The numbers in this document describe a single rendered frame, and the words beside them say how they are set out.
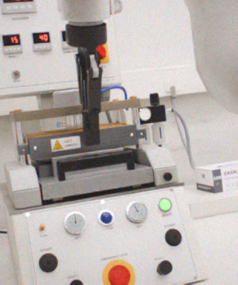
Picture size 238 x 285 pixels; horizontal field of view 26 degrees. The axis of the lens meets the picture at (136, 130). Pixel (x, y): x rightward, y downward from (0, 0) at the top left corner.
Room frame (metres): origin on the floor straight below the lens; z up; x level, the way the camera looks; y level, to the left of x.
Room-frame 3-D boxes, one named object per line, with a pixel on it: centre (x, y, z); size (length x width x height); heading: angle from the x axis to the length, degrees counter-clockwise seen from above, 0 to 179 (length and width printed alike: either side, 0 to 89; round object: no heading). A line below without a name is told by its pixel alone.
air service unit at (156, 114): (1.36, -0.04, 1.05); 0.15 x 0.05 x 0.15; 107
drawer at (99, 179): (1.13, 0.13, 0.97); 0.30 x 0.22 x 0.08; 17
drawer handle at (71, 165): (1.00, 0.09, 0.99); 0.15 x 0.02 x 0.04; 107
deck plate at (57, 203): (1.20, 0.15, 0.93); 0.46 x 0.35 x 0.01; 17
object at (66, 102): (1.21, 0.13, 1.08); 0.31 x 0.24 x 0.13; 107
